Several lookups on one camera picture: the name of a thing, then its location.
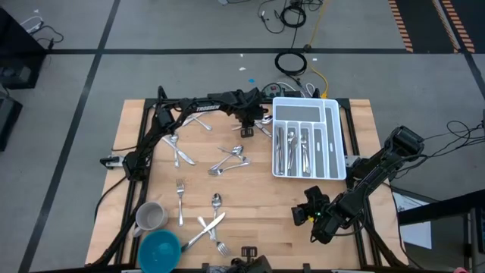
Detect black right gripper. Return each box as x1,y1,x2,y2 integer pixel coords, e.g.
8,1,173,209
290,185,330,228

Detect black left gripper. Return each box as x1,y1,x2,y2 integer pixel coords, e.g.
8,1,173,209
233,101,268,139

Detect spoon and knife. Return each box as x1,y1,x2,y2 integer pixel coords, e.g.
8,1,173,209
217,146,251,164
161,135,197,166

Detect silver fork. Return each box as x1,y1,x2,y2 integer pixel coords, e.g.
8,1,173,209
196,215,231,258
175,177,186,228
207,161,252,177
301,132,312,175

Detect grey ceramic mug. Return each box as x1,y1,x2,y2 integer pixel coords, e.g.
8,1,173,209
133,201,170,238

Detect teal bowl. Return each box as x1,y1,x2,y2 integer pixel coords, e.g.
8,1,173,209
137,229,183,273

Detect grey power strip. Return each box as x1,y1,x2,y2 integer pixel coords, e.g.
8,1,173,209
264,83,286,99

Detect white plastic cutlery tray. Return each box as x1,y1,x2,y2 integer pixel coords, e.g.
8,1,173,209
271,96,349,180

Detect pile of silver cutlery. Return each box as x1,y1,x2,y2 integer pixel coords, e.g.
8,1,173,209
89,85,410,273

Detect white paper sheet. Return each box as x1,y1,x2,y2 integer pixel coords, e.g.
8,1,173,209
392,191,433,250

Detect black workbench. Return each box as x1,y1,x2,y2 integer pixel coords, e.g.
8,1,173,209
397,188,485,273

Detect black hazard-striped floor mat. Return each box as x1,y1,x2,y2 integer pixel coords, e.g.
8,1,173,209
388,0,485,55

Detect black equipment case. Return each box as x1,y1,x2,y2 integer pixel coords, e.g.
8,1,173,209
0,85,23,152

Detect black cabinet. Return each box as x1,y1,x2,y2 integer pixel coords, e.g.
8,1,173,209
0,6,49,90

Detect coiled black floor cable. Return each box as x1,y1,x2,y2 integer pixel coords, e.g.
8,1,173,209
274,50,308,77
279,3,308,29

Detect yellow floor cable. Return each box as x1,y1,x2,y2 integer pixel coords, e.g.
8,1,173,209
307,0,330,99

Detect loose black floor cables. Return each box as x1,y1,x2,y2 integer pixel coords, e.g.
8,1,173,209
412,119,485,181

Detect white adapter cable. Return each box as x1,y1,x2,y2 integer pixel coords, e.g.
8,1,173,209
19,14,45,34

